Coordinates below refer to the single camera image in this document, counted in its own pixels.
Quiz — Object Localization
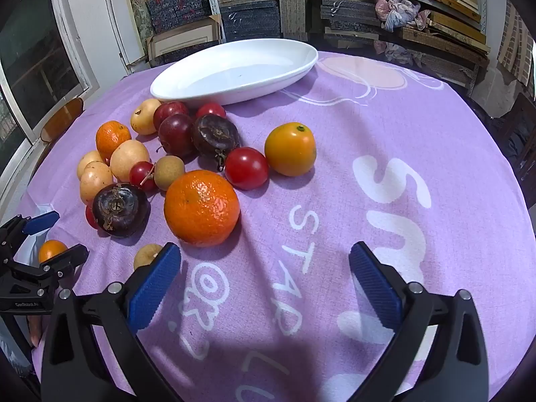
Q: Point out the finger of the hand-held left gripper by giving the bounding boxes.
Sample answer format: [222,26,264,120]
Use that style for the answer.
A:
[12,244,90,288]
[0,211,60,260]

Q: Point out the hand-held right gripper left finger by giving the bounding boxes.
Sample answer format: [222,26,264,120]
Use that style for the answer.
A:
[41,242,185,402]

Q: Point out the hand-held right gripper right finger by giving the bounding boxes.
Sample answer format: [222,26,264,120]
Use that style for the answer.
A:
[348,241,490,402]

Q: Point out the tan longan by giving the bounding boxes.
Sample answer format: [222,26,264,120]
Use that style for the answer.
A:
[133,244,164,271]
[153,155,186,191]

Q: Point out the dark purple mangosteen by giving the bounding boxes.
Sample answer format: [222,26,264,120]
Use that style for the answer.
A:
[192,114,240,172]
[92,183,150,238]

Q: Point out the large orange mandarin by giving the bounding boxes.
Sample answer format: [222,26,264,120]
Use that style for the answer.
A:
[163,170,241,247]

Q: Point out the yellow pear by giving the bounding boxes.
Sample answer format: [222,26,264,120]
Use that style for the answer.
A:
[130,99,162,136]

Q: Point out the dark red plum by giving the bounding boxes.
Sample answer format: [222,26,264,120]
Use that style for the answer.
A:
[158,113,195,157]
[153,101,190,130]

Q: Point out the orange-yellow tomato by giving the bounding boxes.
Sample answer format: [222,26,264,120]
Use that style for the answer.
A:
[264,122,317,177]

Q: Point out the white oval plate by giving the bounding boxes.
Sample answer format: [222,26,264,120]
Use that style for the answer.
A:
[150,39,319,106]

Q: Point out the person's left hand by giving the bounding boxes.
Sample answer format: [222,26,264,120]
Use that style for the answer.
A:
[27,316,43,346]

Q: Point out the purple printed tablecloth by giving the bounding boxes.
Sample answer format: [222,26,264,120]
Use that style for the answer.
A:
[8,50,536,402]

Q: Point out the wooden chair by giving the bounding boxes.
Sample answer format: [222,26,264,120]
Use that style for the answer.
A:
[41,97,84,143]

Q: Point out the white framed window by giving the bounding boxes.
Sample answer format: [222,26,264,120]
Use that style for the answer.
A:
[0,0,100,177]

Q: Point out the white board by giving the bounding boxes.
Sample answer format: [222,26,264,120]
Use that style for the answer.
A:
[104,0,145,63]

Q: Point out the open cardboard box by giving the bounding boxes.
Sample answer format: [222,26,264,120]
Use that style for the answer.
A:
[146,14,222,68]

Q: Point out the green patterned board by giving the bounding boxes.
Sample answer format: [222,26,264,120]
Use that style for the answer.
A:
[126,0,153,47]

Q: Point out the stack of blue patterned boxes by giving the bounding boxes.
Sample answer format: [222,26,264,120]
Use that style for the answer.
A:
[144,0,212,34]

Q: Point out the stack of dark brown boxes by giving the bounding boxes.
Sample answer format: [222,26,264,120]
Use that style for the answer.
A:
[320,0,382,49]

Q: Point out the pink crumpled bag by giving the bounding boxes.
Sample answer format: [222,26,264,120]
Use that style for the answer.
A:
[375,0,432,32]

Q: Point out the stack of yellow wooden boxes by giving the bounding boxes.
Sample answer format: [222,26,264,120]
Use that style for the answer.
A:
[387,0,490,51]

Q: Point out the grey metal shelving rack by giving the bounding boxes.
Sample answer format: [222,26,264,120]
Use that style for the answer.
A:
[201,0,490,97]

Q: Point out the upright grey woven boxes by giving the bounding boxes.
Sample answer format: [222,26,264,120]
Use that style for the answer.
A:
[280,0,311,43]

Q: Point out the brick pattern sheet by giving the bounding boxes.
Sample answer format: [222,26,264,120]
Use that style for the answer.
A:
[496,0,536,88]

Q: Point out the stack of dark grey boxes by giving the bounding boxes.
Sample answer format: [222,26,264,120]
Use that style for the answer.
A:
[218,0,283,43]

